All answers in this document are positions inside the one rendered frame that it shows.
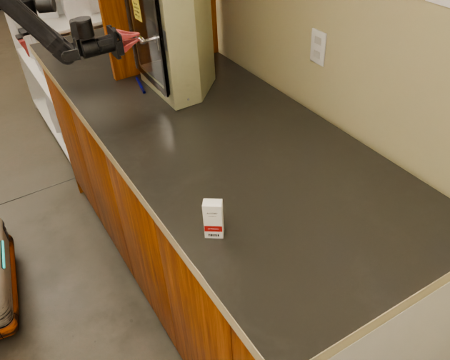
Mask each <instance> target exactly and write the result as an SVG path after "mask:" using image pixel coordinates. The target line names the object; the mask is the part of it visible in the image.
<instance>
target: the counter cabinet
mask: <svg viewBox="0 0 450 360"><path fill-rule="evenodd" d="M43 71H44V69H43ZM44 76H45V78H46V82H47V85H48V88H49V92H50V95H51V99H52V102H53V105H54V109H55V112H56V116H57V119H58V121H59V126H60V128H61V132H62V135H63V138H64V142H65V145H66V149H67V152H68V155H69V159H70V162H71V166H72V169H73V171H74V176H75V178H76V182H77V185H78V188H79V192H80V193H82V192H84V193H85V195H86V197H87V199H88V200H89V202H90V204H91V205H92V207H93V209H94V211H95V212H96V214H97V216H98V217H99V219H100V221H101V222H102V224H103V225H104V228H105V229H106V231H107V232H108V234H109V236H110V237H111V240H112V241H113V243H114V244H115V246H116V248H117V249H118V251H119V253H120V254H121V256H122V258H123V260H124V261H125V263H126V265H127V266H128V268H129V270H130V272H131V273H132V275H133V276H134V278H135V279H136V282H137V283H138V285H139V287H140V288H141V290H142V291H143V293H144V295H145V297H146V298H147V300H148V302H149V303H150V305H151V307H152V309H153V310H154V312H155V314H156V315H157V317H158V318H159V321H160V322H161V324H162V326H163V327H164V329H165V330H166V332H167V334H168V335H169V337H170V339H171V341H172V342H173V344H174V346H175V347H176V349H177V351H178V352H179V354H180V356H181V358H182V359H183V360H255V359H254V357H253V356H252V355H251V353H250V352H249V350H248V349H247V348H246V347H245V345H244V344H243V342H242V341H241V339H240V338H239V337H238V336H237V334H236V332H235V331H234V330H233V329H232V327H231V326H230V325H229V323H228V321H227V320H226V319H225V318H224V316H223V315H222V313H221V312H220V311H219V310H218V308H217V307H216V305H215V304H214V302H213V301H212V300H211V298H210V297H209V295H208V294H207V293H206V292H205V290H204V289H203V287H202V286H201V284H200V283H199V282H198V281H197V279H196V278H195V276H194V275H193V274H192V272H191V271H190V270H189V268H188V267H187V265H186V264H185V263H184V261H183V260H182V259H181V257H180V256H179V255H178V253H177V252H176V250H175V249H174V248H173V246H172V245H171V244H170V242H169V241H168V239H167V238H166V237H165V236H164V234H163V233H162V231H161V229H160V228H159V227H158V226H157V225H156V223H155V222H154V220H153V219H152V218H151V216H150V215H149V213H148V212H147V210H146V209H145V208H144V207H143V205H142V204H141V202H140V201H139V200H138V199H137V197H136V195H135V194H134V193H133V191H132V190H131V189H130V187H129V186H128V184H127V183H126V182H125V181H124V179H123V178H122V176H121V175H120V173H119V172H118V171H117V170H116V168H115V167H114V165H113V164H112V163H111V161H110V160H109V158H108V157H107V156H106V154H105V153H104V152H103V150H102V149H101V147H100V146H99V145H98V144H97V142H96V141H95V139H94V138H93V136H92V135H91V134H90V133H89V131H88V130H87V128H86V127H85V126H84V124H83V123H82V122H81V120H80V118H79V117H78V116H77V115H76V113H75V112H74V110H73V109H72V108H71V107H70V105H69V103H68V102H67V101H66V99H65V98H64V97H63V96H62V94H61V92H60V91H59V90H58V89H57V87H56V86H55V84H54V83H53V81H52V80H51V79H50V78H49V76H48V75H47V73H46V72H45V71H44ZM328 360H450V282H449V283H447V284H445V285H443V286H442V287H441V288H439V289H437V290H436V291H434V292H433V293H431V294H429V295H428V296H426V297H425V298H423V299H422V300H421V301H418V302H417V303H415V304H414V305H413V306H410V307H409V308H408V309H406V310H405V311H403V312H401V313H400V314H398V315H397V316H395V317H394V318H392V319H390V320H389V321H387V322H386V323H384V324H382V325H381V326H380V327H378V328H377V329H374V330H373V331H372V332H370V333H369V334H367V335H366V336H364V337H362V338H361V339H359V340H358V341H356V342H354V343H353V344H352V345H350V346H348V347H346V348H345V349H344V350H342V351H340V352H339V353H337V354H336V355H334V356H333V357H331V358H330V359H328Z"/></svg>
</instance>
